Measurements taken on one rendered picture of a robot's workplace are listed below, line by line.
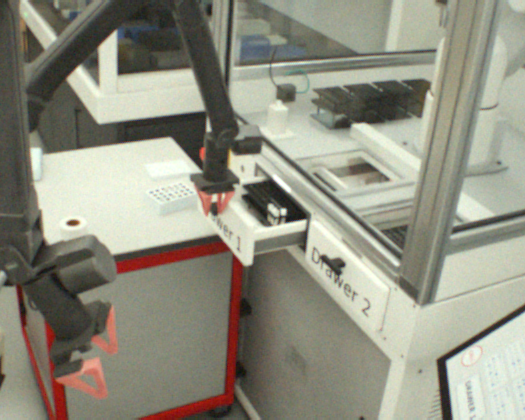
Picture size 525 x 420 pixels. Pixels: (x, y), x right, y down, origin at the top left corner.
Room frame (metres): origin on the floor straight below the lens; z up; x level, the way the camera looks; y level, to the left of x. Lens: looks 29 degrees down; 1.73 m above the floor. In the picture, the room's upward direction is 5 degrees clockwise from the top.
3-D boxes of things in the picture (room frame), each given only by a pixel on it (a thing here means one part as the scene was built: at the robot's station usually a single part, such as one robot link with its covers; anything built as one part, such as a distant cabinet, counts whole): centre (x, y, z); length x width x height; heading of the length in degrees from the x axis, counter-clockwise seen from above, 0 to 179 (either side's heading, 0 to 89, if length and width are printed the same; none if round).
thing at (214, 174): (1.42, 0.13, 1.02); 0.10 x 0.07 x 0.07; 120
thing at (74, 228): (1.49, 0.49, 0.78); 0.07 x 0.07 x 0.04
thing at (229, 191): (1.43, 0.12, 0.95); 0.07 x 0.07 x 0.09; 30
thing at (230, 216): (1.47, 0.10, 0.87); 0.29 x 0.02 x 0.11; 30
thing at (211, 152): (1.43, 0.12, 1.08); 0.07 x 0.06 x 0.07; 114
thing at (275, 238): (1.57, -0.08, 0.86); 0.40 x 0.26 x 0.06; 120
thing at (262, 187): (1.57, -0.07, 0.87); 0.22 x 0.18 x 0.06; 120
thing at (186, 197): (1.70, 0.27, 0.78); 0.12 x 0.08 x 0.04; 132
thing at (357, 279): (1.27, -0.18, 0.87); 0.29 x 0.02 x 0.11; 30
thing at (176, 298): (1.74, 0.44, 0.38); 0.62 x 0.58 x 0.76; 30
